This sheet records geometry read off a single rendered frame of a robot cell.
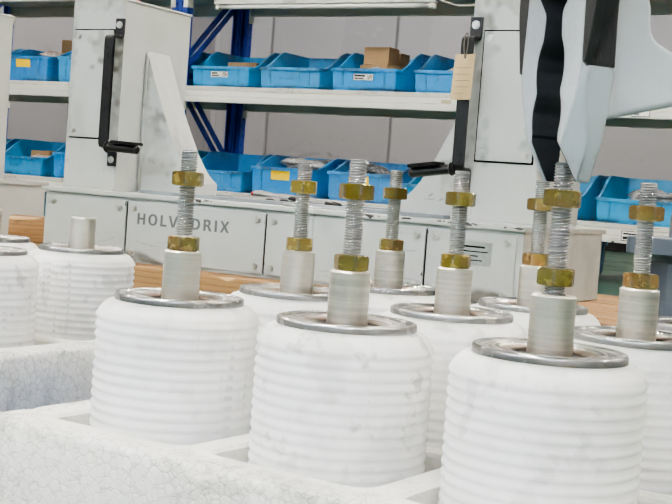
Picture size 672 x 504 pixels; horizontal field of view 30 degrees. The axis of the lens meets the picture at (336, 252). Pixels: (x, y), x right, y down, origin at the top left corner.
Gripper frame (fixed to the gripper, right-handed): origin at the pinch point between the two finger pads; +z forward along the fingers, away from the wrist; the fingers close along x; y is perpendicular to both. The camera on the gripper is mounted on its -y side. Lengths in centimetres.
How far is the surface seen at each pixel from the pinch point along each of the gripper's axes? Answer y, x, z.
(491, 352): -2.8, -1.4, 9.6
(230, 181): 60, 587, 4
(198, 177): -15.2, 16.2, 2.5
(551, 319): 0.3, -1.0, 7.9
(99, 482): -19.9, 10.3, 19.1
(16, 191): -38, 371, 12
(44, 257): -24, 53, 10
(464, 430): -3.7, -1.3, 13.3
